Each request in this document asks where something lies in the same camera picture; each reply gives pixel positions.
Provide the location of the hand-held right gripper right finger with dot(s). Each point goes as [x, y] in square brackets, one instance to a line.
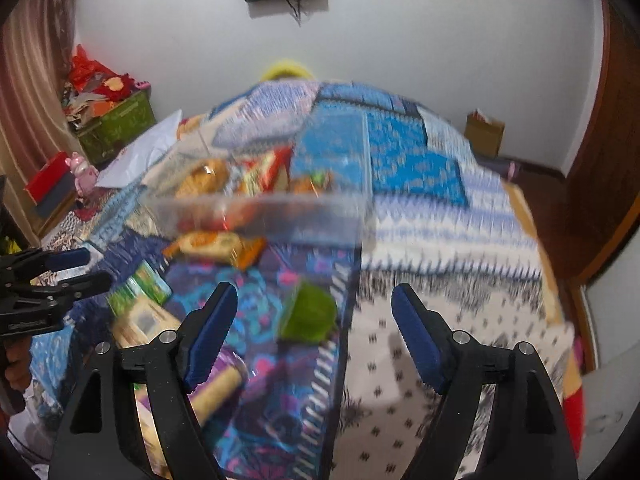
[420, 340]

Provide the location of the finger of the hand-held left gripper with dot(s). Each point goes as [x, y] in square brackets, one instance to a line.
[75, 287]
[70, 257]

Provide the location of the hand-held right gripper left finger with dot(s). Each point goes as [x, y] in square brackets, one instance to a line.
[212, 340]

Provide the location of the yellow snack roll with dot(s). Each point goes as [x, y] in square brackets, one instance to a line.
[220, 390]

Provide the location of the green snack packet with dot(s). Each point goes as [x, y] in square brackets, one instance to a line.
[140, 285]

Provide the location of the beige snack box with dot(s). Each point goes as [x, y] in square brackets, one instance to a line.
[145, 322]

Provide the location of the orange snack packet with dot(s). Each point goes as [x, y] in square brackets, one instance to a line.
[215, 246]

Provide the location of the green jelly cup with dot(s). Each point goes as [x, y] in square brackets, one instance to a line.
[307, 312]

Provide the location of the clear plastic storage box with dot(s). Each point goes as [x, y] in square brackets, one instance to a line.
[300, 215]

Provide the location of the pile of mixed snack packets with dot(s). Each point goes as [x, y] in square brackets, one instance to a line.
[240, 175]

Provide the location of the person's left hand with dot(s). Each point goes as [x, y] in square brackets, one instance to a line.
[19, 365]

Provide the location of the red box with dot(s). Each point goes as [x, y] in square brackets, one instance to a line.
[47, 180]

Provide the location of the pink toy figure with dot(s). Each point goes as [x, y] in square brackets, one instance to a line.
[82, 172]

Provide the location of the white pillow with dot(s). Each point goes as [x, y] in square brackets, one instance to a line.
[140, 152]

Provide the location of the blue patchwork blanket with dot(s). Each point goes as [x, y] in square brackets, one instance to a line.
[400, 210]

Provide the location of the green storage box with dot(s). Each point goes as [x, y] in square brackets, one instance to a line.
[117, 122]

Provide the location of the striped brown curtain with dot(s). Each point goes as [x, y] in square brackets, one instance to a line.
[30, 100]

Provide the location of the orange plush toy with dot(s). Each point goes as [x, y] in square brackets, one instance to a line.
[187, 127]

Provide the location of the grey bag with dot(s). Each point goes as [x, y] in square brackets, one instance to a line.
[505, 169]

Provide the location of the cardboard box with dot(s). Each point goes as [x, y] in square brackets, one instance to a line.
[482, 132]

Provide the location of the wooden door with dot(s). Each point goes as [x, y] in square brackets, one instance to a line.
[605, 135]

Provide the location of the yellow curved bed rail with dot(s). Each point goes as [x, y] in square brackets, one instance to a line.
[285, 66]

